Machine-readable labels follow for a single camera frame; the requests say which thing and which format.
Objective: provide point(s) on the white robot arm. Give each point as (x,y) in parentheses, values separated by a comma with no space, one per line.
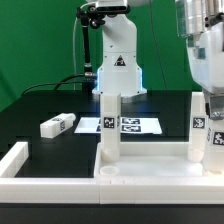
(199,22)

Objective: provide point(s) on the white U-shaped obstacle fence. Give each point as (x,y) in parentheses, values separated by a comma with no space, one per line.
(106,189)

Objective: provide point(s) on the fiducial marker sheet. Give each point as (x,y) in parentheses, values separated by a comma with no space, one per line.
(91,125)

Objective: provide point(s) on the black camera stand pole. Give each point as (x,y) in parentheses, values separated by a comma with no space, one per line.
(87,46)

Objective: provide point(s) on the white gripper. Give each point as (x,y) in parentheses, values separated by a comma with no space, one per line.
(206,60)

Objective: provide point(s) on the white square desk top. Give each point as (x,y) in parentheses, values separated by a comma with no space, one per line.
(151,159)

